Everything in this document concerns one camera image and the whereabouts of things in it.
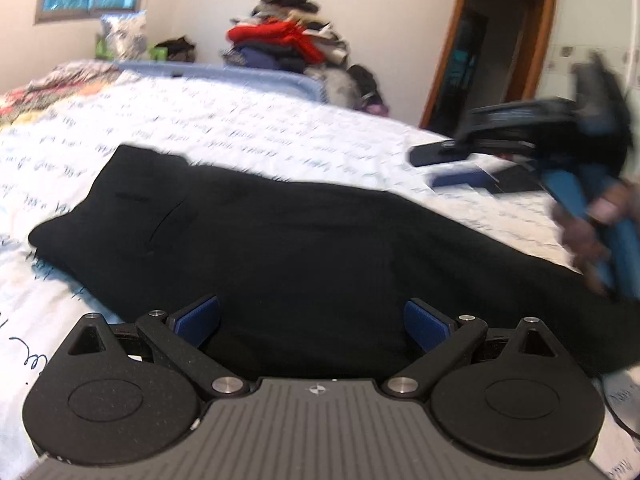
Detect white script-print bedsheet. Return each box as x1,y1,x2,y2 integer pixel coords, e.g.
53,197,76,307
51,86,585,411
0,66,640,480

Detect green plastic chair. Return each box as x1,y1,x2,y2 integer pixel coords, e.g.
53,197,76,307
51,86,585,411
94,34,168,62

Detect person's right hand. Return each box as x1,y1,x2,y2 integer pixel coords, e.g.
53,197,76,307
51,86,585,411
551,178,639,295

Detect wooden door frame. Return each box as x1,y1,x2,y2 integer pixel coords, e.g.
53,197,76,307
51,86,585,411
420,0,556,134

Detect black pants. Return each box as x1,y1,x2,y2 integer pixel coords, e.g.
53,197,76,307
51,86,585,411
29,145,639,380

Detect floral pillow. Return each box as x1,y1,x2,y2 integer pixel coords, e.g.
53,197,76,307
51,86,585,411
101,11,148,50

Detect pile of clothes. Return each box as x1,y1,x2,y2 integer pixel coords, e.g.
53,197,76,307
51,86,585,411
222,0,390,117

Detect frosted sliding wardrobe door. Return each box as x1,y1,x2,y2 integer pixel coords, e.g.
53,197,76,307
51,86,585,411
536,0,639,177

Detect black bag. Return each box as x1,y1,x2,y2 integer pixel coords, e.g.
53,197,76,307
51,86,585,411
153,36,196,63

